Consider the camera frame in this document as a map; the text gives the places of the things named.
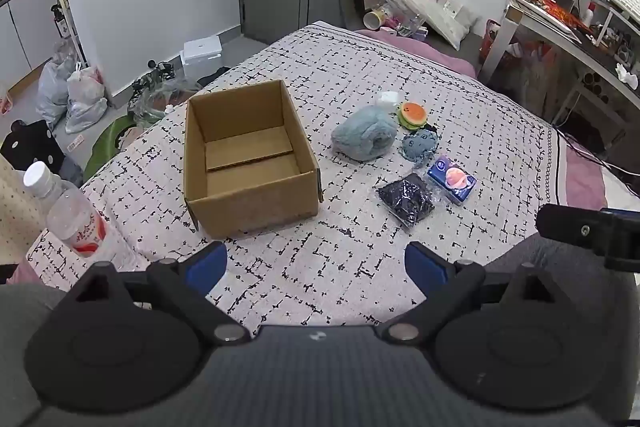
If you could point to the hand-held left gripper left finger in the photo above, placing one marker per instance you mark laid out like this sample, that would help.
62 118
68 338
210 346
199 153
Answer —
206 266

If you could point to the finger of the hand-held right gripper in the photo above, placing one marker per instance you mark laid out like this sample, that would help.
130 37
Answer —
565 224

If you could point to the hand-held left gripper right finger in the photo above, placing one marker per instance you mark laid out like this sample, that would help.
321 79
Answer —
425 264

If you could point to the dark cloth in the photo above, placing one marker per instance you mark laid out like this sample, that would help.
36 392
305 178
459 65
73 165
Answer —
406 199

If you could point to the brown cardboard box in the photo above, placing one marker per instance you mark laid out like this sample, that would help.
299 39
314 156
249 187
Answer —
250 212

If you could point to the blue tissue packet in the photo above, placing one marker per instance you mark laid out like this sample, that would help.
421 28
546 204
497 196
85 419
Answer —
452 179

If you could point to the small blue-grey plush pouch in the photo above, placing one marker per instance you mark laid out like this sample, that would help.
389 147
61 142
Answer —
419 147

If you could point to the blue plush toy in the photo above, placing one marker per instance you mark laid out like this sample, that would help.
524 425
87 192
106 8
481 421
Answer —
362 134

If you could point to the small white soft block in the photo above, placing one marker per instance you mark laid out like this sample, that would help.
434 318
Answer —
388 100

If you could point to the clear plastic water bottle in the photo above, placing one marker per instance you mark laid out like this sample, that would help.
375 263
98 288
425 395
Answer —
70 217

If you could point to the burger squishy toy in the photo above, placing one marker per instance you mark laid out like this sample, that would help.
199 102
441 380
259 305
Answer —
412 114

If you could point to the green bag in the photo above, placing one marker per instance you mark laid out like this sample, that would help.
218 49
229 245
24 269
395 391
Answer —
107 147

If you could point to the white desk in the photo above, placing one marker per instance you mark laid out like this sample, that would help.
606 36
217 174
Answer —
545 29

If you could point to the red bag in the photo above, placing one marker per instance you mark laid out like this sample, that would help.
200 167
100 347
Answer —
490 42

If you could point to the beige dotted cloth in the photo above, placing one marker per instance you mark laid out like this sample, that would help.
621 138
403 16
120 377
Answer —
17 207

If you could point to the white red-print plastic bag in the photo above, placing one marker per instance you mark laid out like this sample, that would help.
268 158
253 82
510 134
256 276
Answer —
86 99

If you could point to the person's left leg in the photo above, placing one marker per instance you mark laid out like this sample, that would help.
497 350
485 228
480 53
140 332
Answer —
20 357

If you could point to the white foam box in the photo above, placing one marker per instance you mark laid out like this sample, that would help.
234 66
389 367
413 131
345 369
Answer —
201 52

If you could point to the black eared cushion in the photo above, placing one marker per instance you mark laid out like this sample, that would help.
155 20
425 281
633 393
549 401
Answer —
27 144

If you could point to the grey translucent plastic bag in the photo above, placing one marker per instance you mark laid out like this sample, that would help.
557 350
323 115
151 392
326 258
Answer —
54 87

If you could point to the white pillow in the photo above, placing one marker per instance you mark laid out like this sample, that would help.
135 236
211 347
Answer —
445 19

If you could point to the large clear plastic bottle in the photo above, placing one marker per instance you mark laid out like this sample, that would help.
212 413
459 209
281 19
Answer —
400 2

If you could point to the dark glass bottle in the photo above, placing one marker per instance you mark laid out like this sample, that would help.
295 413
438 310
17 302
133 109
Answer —
60 24

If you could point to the white kitchen cabinet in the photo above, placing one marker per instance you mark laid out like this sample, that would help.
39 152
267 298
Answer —
35 37

